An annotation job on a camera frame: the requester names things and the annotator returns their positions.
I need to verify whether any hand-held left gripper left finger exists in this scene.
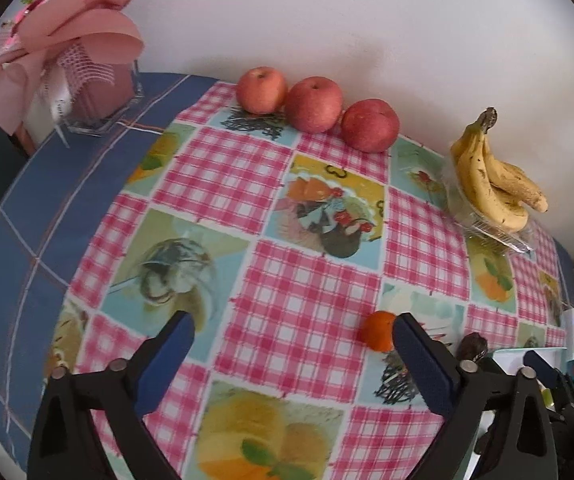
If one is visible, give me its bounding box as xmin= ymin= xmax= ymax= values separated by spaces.
xmin=26 ymin=310 xmax=196 ymax=480

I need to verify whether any yellow banana bunch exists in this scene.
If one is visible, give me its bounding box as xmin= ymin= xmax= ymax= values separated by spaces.
xmin=449 ymin=107 xmax=550 ymax=233

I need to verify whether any red apple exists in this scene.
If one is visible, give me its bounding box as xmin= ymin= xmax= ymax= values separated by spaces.
xmin=285 ymin=76 xmax=344 ymax=134
xmin=237 ymin=66 xmax=288 ymax=115
xmin=341 ymin=99 xmax=400 ymax=153

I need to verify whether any clear plastic container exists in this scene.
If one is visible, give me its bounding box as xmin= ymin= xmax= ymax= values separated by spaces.
xmin=444 ymin=170 xmax=538 ymax=253

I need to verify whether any clear glass vase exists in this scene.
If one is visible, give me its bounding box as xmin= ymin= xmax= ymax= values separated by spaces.
xmin=60 ymin=57 xmax=145 ymax=137

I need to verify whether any orange tangerine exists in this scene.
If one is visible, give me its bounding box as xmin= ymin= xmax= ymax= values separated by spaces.
xmin=358 ymin=311 xmax=398 ymax=352

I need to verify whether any dark brown wrinkled avocado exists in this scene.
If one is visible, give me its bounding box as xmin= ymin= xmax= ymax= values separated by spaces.
xmin=456 ymin=332 xmax=488 ymax=362

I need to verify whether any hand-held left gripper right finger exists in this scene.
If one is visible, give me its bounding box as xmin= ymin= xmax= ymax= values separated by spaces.
xmin=392 ymin=312 xmax=562 ymax=480

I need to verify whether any pink checkered printed tablecloth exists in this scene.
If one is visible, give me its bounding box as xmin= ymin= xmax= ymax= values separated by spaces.
xmin=42 ymin=80 xmax=574 ymax=480

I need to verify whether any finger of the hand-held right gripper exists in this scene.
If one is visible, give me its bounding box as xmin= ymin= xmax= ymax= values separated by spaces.
xmin=523 ymin=350 xmax=574 ymax=401

